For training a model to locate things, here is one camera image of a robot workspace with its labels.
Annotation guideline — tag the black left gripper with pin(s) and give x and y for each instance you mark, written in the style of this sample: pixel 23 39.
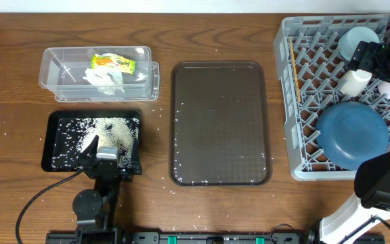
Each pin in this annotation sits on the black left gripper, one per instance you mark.
pixel 128 177

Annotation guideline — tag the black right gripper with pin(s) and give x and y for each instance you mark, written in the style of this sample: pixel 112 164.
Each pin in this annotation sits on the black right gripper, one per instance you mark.
pixel 364 56

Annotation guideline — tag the light blue bowl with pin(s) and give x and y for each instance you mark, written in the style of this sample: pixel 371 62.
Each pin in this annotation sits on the light blue bowl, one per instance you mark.
pixel 351 39

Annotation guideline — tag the white plastic cup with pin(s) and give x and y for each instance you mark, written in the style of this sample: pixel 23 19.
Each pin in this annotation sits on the white plastic cup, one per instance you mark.
pixel 354 82

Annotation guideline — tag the pink plastic cup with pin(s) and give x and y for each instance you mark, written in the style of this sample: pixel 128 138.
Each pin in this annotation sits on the pink plastic cup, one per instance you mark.
pixel 384 88

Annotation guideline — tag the grey dishwasher rack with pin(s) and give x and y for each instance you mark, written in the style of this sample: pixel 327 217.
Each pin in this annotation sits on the grey dishwasher rack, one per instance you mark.
pixel 310 68

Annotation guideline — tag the orange chopstick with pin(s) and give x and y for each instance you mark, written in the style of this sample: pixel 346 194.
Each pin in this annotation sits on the orange chopstick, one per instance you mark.
pixel 294 69

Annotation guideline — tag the dark blue plate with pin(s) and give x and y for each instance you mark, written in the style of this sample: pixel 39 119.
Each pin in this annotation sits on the dark blue plate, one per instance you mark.
pixel 351 133

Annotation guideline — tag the white paper napkin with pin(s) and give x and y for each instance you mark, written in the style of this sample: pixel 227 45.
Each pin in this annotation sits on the white paper napkin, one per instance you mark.
pixel 107 80

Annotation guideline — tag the yellow green snack wrapper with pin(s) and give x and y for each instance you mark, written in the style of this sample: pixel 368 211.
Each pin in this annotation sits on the yellow green snack wrapper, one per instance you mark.
pixel 113 61

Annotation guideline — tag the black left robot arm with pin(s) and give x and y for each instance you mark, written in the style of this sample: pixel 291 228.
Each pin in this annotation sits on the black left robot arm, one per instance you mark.
pixel 95 207

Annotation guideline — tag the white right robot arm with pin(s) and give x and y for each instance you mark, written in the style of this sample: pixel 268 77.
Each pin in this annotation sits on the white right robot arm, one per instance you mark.
pixel 369 205

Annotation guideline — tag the pile of white rice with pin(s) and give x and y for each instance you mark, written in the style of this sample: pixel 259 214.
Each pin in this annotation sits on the pile of white rice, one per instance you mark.
pixel 73 135

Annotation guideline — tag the black plastic tray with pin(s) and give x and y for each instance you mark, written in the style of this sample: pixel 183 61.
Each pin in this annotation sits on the black plastic tray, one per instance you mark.
pixel 56 116

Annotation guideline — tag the clear plastic bin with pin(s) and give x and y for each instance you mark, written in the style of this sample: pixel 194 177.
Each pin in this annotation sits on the clear plastic bin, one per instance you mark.
pixel 63 68

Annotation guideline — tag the brown serving tray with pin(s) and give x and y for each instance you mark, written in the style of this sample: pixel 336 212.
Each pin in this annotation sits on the brown serving tray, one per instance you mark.
pixel 219 131

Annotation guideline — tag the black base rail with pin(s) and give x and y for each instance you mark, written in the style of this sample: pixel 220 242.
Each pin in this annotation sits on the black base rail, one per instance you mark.
pixel 158 238

